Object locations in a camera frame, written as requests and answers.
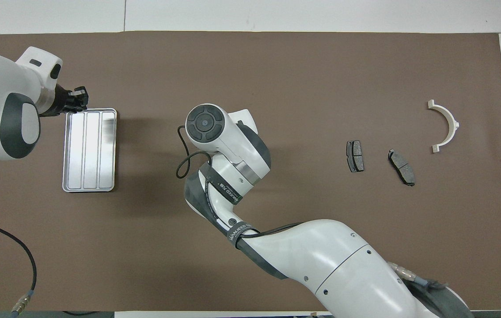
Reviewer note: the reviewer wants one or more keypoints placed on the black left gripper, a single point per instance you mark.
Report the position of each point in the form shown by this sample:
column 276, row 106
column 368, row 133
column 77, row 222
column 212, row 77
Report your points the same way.
column 67, row 102

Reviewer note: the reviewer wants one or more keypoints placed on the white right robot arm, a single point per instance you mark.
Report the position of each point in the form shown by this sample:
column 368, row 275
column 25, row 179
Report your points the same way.
column 321, row 260

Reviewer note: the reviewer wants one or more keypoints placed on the silver metal tray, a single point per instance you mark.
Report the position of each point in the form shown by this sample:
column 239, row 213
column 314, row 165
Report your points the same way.
column 91, row 150

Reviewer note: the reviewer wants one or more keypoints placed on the brown table mat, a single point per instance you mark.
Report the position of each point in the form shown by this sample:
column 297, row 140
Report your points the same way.
column 277, row 66

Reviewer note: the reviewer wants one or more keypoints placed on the dark grey brake pad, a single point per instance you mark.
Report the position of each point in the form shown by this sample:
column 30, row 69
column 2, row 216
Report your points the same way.
column 355, row 155
column 402, row 168

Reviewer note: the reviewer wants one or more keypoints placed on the white semicircular bracket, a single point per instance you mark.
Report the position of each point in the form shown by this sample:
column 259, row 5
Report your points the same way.
column 448, row 115

